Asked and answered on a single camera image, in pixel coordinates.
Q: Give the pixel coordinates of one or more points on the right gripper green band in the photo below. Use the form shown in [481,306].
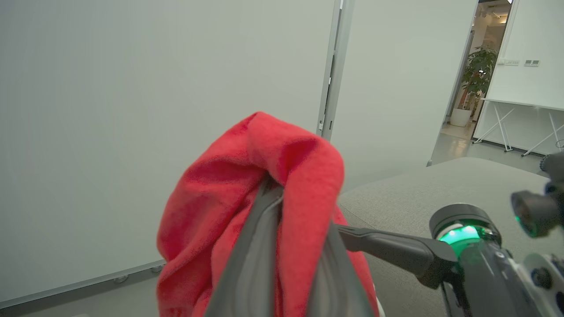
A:
[489,277]

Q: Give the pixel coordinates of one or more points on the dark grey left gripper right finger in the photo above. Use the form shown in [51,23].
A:
[341,286]

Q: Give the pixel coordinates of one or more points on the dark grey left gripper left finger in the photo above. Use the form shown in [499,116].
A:
[249,268]

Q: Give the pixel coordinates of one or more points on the red fleece clothing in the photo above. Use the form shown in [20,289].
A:
[291,154]

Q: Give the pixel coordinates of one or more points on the white plant pot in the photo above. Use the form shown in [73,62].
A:
[460,117]

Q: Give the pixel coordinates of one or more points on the white trestle table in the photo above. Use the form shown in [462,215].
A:
[520,105]

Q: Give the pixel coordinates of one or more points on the green potted plant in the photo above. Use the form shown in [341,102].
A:
[478,72]

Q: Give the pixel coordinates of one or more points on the metal partition base rail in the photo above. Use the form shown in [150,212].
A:
[79,284]

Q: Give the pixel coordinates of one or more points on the grey metal partition post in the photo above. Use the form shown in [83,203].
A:
[337,66]

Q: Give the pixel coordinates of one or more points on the white wall socket strip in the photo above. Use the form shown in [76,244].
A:
[509,62]

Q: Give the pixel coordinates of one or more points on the grey wall switch panel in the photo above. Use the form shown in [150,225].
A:
[531,63]

